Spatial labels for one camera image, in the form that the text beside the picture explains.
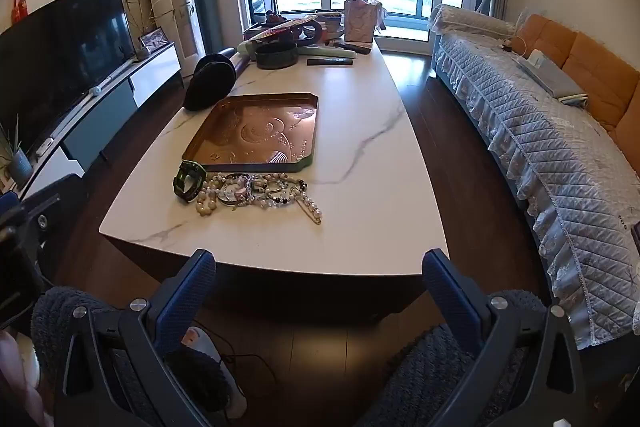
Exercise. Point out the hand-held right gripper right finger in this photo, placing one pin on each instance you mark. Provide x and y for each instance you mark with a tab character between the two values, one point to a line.
452	302

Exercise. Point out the white and grey TV cabinet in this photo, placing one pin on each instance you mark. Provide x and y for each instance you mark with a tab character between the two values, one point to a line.
100	122

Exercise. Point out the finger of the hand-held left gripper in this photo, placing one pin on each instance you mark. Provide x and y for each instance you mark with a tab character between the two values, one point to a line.
35	212

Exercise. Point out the black remote control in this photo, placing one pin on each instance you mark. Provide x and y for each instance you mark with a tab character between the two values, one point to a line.
330	63

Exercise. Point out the pink gift bag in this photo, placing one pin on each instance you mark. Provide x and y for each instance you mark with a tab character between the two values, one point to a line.
359	24

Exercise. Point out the dark round bowl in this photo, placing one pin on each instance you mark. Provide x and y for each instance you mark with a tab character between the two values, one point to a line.
275	57

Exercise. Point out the pile of bead jewelry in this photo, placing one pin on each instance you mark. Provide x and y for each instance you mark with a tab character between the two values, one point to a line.
235	193

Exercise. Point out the sofa with quilted cover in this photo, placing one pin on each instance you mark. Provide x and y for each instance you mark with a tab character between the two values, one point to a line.
540	142

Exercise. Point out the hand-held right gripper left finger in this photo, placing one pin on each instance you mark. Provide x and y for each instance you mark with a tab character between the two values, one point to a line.
185	302

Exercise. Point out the black flat television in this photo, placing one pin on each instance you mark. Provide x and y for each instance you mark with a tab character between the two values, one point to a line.
60	57

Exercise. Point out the picture frame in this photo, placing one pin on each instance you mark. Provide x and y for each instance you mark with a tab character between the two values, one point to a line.
154	39

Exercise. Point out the dark fuzzy slipper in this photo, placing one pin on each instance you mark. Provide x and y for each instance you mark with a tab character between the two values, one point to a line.
425	372
55	312

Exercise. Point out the tall plant in vase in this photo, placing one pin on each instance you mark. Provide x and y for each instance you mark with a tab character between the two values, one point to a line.
142	53

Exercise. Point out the black round hat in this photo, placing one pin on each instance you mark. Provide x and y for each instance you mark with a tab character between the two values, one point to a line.
210	82

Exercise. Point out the copper embossed tray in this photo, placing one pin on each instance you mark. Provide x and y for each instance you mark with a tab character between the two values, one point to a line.
250	132

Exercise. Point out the small potted plant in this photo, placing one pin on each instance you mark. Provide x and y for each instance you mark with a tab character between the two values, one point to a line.
20	167

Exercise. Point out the orange sofa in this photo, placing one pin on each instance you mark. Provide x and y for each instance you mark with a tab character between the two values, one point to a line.
600	72

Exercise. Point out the grey laptop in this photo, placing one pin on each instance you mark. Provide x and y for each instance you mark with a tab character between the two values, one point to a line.
550	79

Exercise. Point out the green wrist watch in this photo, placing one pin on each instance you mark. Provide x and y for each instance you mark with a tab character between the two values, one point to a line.
181	187

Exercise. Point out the person's left hand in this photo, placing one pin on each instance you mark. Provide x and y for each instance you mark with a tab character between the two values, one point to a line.
10	367

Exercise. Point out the purple roll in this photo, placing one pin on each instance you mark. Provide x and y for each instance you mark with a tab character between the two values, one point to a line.
245	66

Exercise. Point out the ceramic bowl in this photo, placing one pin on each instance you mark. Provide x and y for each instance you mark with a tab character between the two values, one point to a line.
330	19

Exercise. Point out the white power strip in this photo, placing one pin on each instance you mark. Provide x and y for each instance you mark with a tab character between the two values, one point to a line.
227	387

